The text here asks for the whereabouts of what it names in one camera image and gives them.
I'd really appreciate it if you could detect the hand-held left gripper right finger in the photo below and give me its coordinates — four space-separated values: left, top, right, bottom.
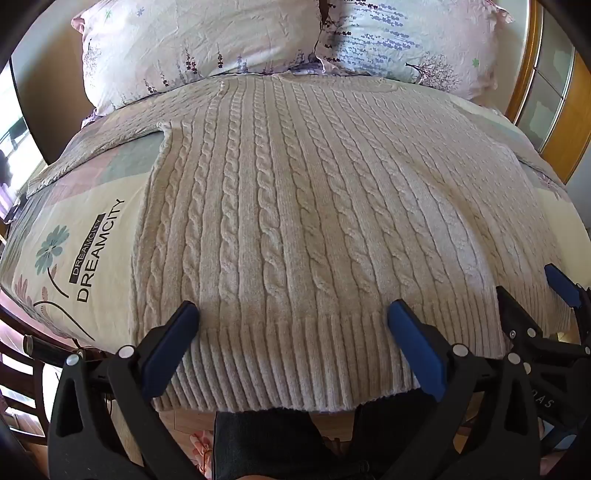
387 299 542 480

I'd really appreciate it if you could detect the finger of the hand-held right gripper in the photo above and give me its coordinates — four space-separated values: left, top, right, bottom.
544 263 591 326
496 285 591 361

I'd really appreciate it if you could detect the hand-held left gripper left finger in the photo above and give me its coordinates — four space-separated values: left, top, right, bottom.
48 300 202 480

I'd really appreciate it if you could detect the cream cable-knit sweater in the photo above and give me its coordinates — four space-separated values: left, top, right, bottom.
27 73 574 414

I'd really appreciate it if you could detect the person's right leg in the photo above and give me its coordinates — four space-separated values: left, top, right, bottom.
344 401 465 480

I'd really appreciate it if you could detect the person's leg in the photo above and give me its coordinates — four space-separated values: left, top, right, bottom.
213 407 326 480
344 401 465 480

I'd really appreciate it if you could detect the person's left leg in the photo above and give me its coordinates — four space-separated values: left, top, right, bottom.
213 407 326 480

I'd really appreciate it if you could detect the dark wooden chair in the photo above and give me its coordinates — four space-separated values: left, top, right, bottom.
0 305 93 446

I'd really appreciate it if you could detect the floral printed bed sheet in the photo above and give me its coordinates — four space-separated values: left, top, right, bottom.
0 90 591 354

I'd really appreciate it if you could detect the floral pillow with tree print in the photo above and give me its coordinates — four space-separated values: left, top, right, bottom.
314 0 516 103

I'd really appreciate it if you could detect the floral pillow with lavender print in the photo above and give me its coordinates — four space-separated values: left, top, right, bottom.
71 0 325 117

